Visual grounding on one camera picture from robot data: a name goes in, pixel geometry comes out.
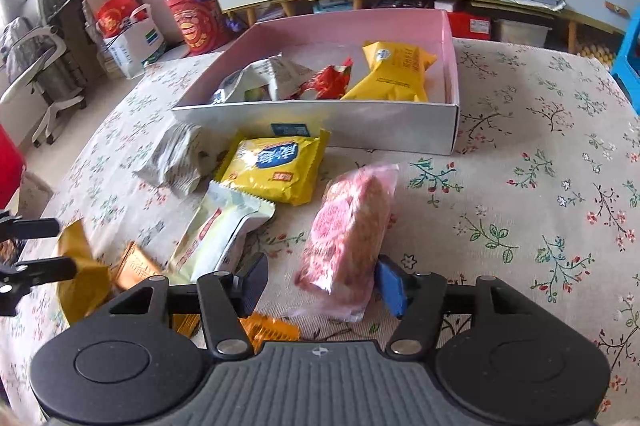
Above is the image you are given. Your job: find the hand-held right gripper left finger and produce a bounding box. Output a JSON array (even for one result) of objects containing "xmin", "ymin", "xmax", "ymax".
[{"xmin": 102, "ymin": 252, "xmax": 270, "ymax": 359}]

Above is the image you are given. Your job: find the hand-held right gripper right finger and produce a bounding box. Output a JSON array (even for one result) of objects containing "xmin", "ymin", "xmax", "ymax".
[{"xmin": 376, "ymin": 255, "xmax": 538, "ymax": 357}]

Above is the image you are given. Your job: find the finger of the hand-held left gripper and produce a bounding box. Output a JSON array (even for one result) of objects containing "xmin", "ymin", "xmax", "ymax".
[
  {"xmin": 0, "ymin": 210, "xmax": 62, "ymax": 241},
  {"xmin": 0, "ymin": 256, "xmax": 78, "ymax": 317}
]

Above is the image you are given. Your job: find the dark yellow snack packet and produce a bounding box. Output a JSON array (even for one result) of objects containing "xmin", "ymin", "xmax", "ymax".
[{"xmin": 55, "ymin": 219, "xmax": 113, "ymax": 324}]

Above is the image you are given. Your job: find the orange wafer packet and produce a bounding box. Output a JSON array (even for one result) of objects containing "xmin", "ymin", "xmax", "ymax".
[{"xmin": 172, "ymin": 312, "xmax": 301, "ymax": 354}]

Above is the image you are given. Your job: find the pale cream snack packet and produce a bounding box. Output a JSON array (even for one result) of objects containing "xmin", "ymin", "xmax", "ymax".
[{"xmin": 167, "ymin": 181, "xmax": 277, "ymax": 284}]

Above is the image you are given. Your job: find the pink snack packet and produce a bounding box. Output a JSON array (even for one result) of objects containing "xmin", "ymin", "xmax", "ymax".
[{"xmin": 294, "ymin": 163, "xmax": 400, "ymax": 322}]

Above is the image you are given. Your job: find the orange red snack packet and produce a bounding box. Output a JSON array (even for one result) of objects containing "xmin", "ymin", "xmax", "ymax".
[{"xmin": 111, "ymin": 242, "xmax": 163, "ymax": 292}]

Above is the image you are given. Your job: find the yellow blue-label snack packet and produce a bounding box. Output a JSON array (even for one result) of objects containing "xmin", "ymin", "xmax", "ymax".
[{"xmin": 214, "ymin": 129, "xmax": 332, "ymax": 207}]

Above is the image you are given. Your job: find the white text-printed snack packet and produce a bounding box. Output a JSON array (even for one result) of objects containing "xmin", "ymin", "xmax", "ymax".
[{"xmin": 132, "ymin": 122, "xmax": 211, "ymax": 199}]

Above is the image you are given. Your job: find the pink cardboard box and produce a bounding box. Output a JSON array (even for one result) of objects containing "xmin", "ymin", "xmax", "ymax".
[{"xmin": 171, "ymin": 9, "xmax": 461, "ymax": 156}]

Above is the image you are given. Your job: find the white green nut packet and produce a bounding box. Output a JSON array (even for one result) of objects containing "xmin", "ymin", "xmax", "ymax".
[{"xmin": 210, "ymin": 55, "xmax": 316, "ymax": 104}]

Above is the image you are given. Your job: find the small red snack packet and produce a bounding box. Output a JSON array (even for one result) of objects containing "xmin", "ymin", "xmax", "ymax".
[{"xmin": 287, "ymin": 58, "xmax": 354, "ymax": 101}]

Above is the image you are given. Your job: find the red chair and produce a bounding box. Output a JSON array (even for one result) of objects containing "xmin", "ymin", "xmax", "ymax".
[{"xmin": 0, "ymin": 123, "xmax": 26, "ymax": 207}]

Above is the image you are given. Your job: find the floral tablecloth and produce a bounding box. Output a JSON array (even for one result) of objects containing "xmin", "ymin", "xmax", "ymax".
[{"xmin": 0, "ymin": 37, "xmax": 640, "ymax": 426}]

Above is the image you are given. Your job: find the white office chair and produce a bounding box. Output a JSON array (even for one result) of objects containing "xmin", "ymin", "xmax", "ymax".
[{"xmin": 0, "ymin": 0, "xmax": 88, "ymax": 149}]

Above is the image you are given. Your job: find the white shopping bag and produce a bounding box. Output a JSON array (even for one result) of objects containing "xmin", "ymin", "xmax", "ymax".
[{"xmin": 102, "ymin": 4, "xmax": 166, "ymax": 80}]

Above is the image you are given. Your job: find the red gift bag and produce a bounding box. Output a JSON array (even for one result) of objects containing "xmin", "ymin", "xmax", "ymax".
[{"xmin": 95, "ymin": 0, "xmax": 151, "ymax": 40}]

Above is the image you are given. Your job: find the red lantern bag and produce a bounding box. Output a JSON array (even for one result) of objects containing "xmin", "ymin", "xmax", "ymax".
[{"xmin": 165, "ymin": 0, "xmax": 236, "ymax": 57}]

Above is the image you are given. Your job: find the red box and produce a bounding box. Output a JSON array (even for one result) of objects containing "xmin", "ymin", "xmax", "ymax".
[{"xmin": 447, "ymin": 11, "xmax": 496, "ymax": 41}]

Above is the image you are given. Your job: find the white plastic storage box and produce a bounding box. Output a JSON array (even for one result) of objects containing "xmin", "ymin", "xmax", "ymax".
[{"xmin": 492, "ymin": 19, "xmax": 553, "ymax": 50}]

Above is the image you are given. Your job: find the blue plastic stool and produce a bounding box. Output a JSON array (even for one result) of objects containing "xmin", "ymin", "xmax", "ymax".
[{"xmin": 610, "ymin": 31, "xmax": 640, "ymax": 117}]

